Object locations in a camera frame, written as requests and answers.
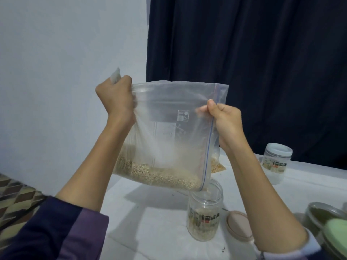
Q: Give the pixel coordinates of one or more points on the person's right hand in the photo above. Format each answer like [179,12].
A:
[227,124]

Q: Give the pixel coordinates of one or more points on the person's left hand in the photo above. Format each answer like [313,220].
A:
[118,103]

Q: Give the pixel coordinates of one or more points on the zip bag of corn kernels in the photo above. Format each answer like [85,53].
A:
[218,166]

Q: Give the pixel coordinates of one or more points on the clear bag with cream grains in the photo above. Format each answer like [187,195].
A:
[173,127]

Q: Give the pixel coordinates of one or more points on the transparent jar blue lid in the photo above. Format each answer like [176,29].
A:
[276,162]

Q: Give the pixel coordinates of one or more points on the transparent jar pink lid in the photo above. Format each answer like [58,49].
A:
[204,219]

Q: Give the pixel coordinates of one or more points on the pink round lid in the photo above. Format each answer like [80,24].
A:
[239,224]

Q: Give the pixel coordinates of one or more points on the pile of green beans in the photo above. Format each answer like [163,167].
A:
[322,215]

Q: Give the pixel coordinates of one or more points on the green round lid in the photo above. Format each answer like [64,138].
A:
[337,235]

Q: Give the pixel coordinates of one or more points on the transparent jar green lid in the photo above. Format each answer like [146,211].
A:
[330,249]

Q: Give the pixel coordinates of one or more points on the person's left forearm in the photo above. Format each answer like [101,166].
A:
[89,173]

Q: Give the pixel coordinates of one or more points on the person's right forearm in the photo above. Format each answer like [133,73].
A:
[265,197]

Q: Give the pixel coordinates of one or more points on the dark navy curtain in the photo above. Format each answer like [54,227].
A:
[244,56]

